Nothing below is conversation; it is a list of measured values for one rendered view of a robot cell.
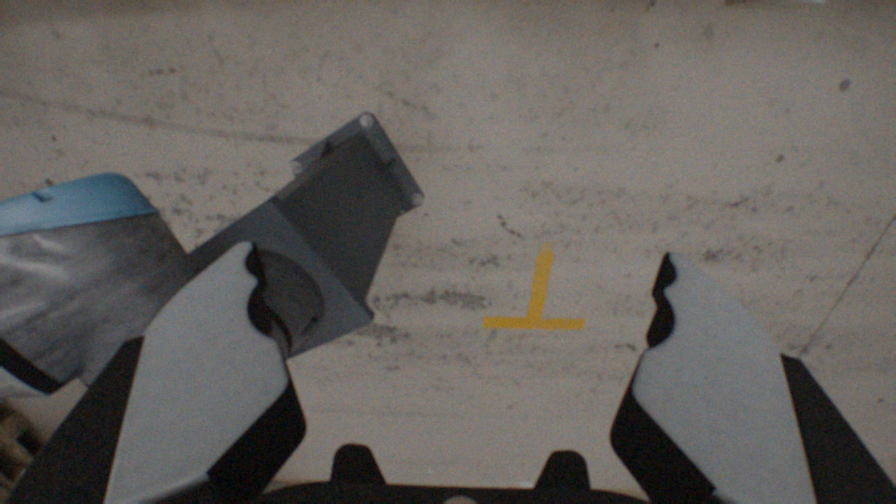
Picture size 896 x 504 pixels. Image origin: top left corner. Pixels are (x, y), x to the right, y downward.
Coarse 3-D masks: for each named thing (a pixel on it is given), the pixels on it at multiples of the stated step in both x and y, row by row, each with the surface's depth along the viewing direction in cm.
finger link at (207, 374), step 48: (192, 288) 8; (240, 288) 8; (192, 336) 7; (240, 336) 7; (144, 384) 6; (192, 384) 6; (240, 384) 6; (288, 384) 6; (144, 432) 5; (192, 432) 5; (240, 432) 5; (288, 432) 6; (144, 480) 4; (192, 480) 5; (240, 480) 5
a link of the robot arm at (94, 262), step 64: (64, 192) 26; (128, 192) 31; (0, 256) 24; (64, 256) 26; (128, 256) 30; (0, 320) 23; (64, 320) 26; (128, 320) 30; (0, 384) 24; (64, 384) 29
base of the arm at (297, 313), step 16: (272, 256) 51; (272, 272) 50; (288, 272) 51; (304, 272) 53; (272, 288) 49; (288, 288) 50; (304, 288) 52; (272, 304) 48; (288, 304) 50; (304, 304) 52; (320, 304) 55; (272, 320) 46; (288, 320) 49; (304, 320) 52; (320, 320) 57; (288, 336) 49; (304, 336) 54; (288, 352) 50
